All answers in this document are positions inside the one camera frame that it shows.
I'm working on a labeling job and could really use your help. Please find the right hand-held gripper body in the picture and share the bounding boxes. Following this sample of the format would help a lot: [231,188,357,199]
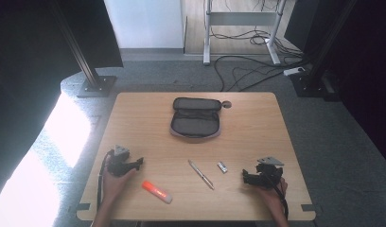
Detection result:
[255,155,286,191]

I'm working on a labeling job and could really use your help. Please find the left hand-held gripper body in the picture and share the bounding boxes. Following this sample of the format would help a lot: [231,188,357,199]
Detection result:
[106,145,132,178]

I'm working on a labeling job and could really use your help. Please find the orange highlighter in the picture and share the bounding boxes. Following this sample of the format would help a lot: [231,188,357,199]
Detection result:
[141,180,174,205]

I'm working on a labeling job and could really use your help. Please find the silver pen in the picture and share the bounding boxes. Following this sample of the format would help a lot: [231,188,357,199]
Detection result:
[187,159,216,191]

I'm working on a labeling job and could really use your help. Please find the grey fabric pencil case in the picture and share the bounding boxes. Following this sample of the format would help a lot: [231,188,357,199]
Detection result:
[169,96,223,141]

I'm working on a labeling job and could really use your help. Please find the person's right hand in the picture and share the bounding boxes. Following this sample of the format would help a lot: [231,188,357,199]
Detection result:
[256,176,290,213]

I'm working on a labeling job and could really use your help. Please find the person's left hand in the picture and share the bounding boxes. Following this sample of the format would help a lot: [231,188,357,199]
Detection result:
[101,154,137,206]

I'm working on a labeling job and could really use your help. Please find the black metal stand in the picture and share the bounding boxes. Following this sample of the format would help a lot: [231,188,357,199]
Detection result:
[50,0,117,99]
[289,0,360,99]

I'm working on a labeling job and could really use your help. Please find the white power strip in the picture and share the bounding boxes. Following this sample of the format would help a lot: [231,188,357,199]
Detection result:
[282,66,307,78]

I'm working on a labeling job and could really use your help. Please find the dark curtain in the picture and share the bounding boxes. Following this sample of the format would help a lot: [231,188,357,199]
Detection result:
[0,0,125,198]
[284,0,386,169]

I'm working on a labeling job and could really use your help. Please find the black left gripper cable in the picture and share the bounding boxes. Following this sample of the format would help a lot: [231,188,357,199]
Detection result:
[96,150,115,211]

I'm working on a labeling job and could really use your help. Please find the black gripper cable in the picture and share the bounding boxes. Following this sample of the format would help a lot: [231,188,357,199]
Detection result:
[269,174,290,221]
[96,150,115,211]

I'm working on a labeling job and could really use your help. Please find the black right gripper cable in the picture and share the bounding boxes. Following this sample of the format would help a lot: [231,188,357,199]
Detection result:
[269,174,290,221]

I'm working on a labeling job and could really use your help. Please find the black floor cable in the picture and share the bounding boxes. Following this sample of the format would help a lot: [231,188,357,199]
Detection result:
[213,54,310,93]

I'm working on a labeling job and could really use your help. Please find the bundle of black cables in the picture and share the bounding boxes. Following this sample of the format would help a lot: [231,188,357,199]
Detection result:
[209,26,305,59]

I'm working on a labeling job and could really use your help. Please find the white wall panel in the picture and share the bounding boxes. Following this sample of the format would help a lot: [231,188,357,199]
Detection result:
[103,0,186,50]

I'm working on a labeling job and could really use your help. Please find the white desk frame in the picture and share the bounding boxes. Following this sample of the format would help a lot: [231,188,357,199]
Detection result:
[202,0,289,66]

